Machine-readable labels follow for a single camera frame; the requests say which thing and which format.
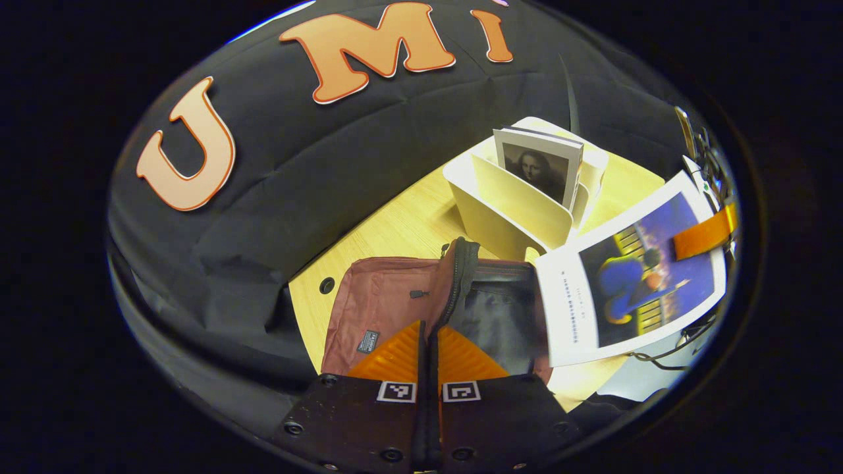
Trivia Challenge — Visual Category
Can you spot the thin dark pole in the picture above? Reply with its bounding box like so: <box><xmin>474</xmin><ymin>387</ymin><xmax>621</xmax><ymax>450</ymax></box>
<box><xmin>558</xmin><ymin>54</ymin><xmax>582</xmax><ymax>136</ymax></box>

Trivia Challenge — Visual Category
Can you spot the maroon schoolbag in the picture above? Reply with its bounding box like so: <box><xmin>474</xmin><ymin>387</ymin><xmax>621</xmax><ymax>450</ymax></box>
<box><xmin>321</xmin><ymin>237</ymin><xmax>554</xmax><ymax>386</ymax></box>

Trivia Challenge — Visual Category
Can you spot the white spine book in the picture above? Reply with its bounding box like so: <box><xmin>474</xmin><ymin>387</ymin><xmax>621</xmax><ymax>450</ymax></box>
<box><xmin>493</xmin><ymin>125</ymin><xmax>585</xmax><ymax>210</ymax></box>

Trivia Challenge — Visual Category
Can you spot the black cable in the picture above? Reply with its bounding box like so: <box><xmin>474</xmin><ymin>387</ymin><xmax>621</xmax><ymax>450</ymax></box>
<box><xmin>626</xmin><ymin>315</ymin><xmax>720</xmax><ymax>372</ymax></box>

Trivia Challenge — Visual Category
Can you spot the dark cloth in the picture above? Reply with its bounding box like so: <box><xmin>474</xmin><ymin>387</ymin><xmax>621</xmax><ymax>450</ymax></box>
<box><xmin>568</xmin><ymin>388</ymin><xmax>669</xmax><ymax>432</ymax></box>

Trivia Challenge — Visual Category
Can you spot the blue spine book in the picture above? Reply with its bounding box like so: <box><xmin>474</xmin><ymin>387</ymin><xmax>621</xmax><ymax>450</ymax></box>
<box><xmin>535</xmin><ymin>170</ymin><xmax>728</xmax><ymax>368</ymax></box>

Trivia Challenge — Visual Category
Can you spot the white bookshelf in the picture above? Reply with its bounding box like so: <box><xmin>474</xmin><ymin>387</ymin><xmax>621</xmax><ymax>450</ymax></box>
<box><xmin>443</xmin><ymin>117</ymin><xmax>610</xmax><ymax>264</ymax></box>

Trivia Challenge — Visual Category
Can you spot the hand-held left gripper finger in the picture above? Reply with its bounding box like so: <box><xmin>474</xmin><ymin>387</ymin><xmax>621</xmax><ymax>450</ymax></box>
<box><xmin>429</xmin><ymin>326</ymin><xmax>584</xmax><ymax>474</ymax></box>
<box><xmin>273</xmin><ymin>321</ymin><xmax>429</xmax><ymax>474</ymax></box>

